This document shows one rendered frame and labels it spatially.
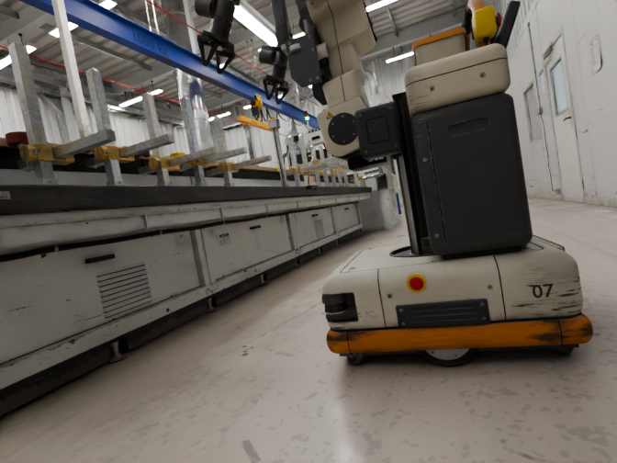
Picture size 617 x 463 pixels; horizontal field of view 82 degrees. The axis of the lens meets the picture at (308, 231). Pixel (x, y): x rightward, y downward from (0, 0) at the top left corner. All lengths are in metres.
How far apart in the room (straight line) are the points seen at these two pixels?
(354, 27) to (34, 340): 1.52
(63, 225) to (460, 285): 1.23
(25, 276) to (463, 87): 1.51
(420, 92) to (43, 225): 1.18
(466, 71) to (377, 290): 0.61
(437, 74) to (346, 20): 0.42
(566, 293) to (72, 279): 1.63
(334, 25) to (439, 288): 0.90
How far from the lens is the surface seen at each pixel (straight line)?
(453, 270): 1.00
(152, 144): 1.44
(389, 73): 12.53
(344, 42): 1.32
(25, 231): 1.35
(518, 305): 1.03
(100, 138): 1.24
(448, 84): 1.04
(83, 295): 1.69
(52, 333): 1.63
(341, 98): 1.23
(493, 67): 1.06
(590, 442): 0.87
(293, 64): 1.29
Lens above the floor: 0.48
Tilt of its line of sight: 3 degrees down
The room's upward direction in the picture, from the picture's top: 10 degrees counter-clockwise
